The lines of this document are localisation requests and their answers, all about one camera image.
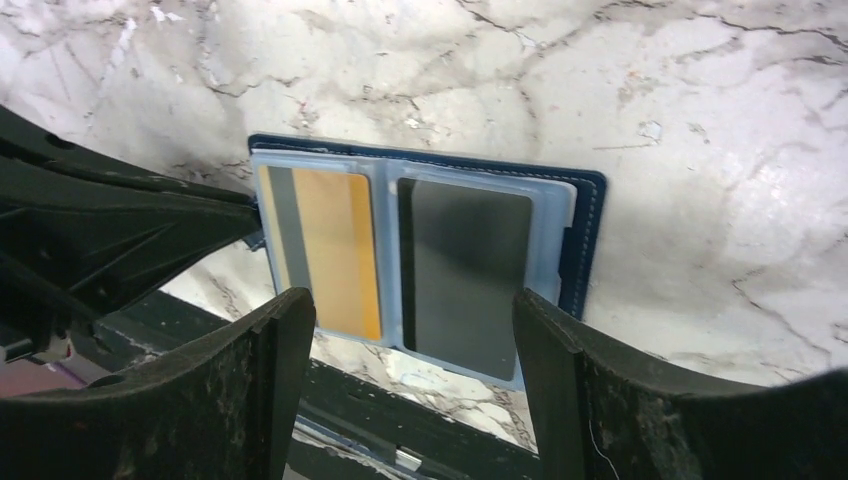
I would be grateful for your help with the grey black card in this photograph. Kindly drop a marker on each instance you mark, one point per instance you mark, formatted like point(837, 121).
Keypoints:
point(463, 255)

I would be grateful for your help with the blue leather card holder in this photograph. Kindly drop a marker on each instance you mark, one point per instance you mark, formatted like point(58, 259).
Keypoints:
point(567, 206)

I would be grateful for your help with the black metal base rail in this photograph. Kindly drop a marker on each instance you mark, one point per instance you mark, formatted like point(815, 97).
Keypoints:
point(345, 425)

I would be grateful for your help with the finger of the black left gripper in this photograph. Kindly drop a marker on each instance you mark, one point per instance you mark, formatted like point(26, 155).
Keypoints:
point(30, 143)
point(76, 248)

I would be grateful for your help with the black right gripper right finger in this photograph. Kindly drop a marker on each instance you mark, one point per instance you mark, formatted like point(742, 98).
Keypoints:
point(602, 409)

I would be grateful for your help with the gold card magnetic stripe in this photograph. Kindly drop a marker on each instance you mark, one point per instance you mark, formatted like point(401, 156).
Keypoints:
point(321, 236)

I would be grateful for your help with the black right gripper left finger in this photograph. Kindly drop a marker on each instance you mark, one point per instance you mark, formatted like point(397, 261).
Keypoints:
point(222, 406)

